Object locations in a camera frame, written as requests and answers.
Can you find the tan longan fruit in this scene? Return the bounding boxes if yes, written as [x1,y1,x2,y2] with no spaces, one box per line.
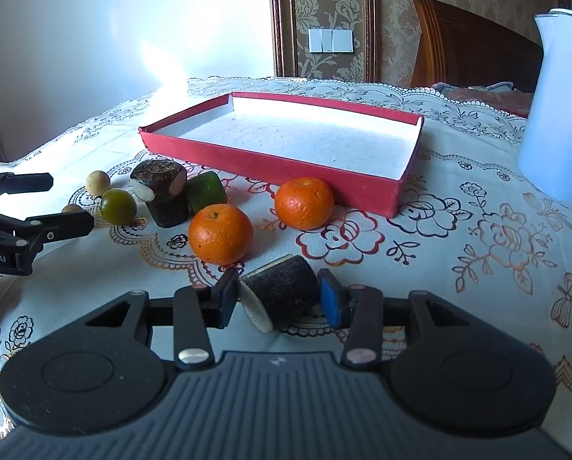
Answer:
[61,204,84,213]
[84,170,111,197]

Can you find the orange mandarin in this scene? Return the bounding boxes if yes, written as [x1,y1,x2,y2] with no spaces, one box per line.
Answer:
[188,204,254,266]
[274,177,335,230]

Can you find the green tomato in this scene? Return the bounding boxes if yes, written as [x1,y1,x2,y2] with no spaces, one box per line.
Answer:
[100,189,137,225]

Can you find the green cucumber chunk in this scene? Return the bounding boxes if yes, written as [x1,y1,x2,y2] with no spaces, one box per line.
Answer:
[185,171,228,214]

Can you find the dark sugarcane piece tall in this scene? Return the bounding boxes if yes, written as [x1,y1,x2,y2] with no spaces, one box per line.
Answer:
[130,159,189,228]

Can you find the floral lace tablecloth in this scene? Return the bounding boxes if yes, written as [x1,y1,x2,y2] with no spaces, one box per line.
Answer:
[0,78,572,450]

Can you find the red shallow cardboard tray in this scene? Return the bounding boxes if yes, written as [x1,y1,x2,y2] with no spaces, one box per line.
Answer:
[140,92,424,217]

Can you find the light blue electric kettle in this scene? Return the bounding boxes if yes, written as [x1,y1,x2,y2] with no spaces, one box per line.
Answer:
[517,8,572,208]

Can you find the bedding pile on bed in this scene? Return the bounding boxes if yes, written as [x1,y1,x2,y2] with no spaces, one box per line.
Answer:
[432,81,533,117]

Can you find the wooden bed headboard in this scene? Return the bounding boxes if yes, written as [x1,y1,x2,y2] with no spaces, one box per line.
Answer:
[411,0,543,92]

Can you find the white wall switch panel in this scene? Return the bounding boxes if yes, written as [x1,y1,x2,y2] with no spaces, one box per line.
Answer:
[308,28,353,53]

